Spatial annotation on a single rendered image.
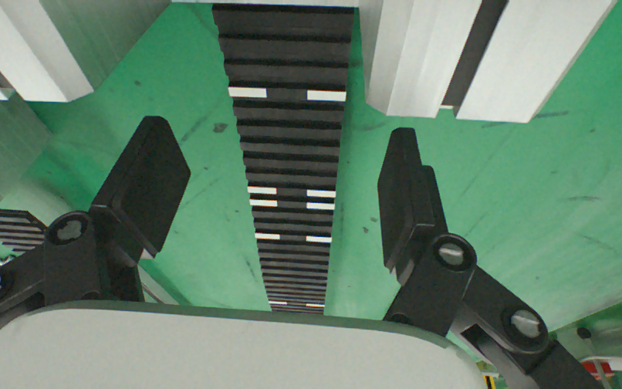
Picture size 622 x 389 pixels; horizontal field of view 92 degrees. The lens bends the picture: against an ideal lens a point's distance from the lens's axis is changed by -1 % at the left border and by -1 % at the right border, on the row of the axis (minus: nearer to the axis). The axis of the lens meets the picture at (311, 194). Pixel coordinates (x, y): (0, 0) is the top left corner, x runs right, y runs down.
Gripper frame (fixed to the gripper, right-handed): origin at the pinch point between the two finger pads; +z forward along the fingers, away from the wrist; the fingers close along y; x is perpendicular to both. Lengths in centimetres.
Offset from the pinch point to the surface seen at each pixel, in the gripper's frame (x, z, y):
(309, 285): -15.2, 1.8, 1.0
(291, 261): -12.1, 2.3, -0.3
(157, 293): -27.5, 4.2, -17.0
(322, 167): -3.7, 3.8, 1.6
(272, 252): -11.2, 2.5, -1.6
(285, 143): -2.3, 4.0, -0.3
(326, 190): -5.3, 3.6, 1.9
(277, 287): -16.1, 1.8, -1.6
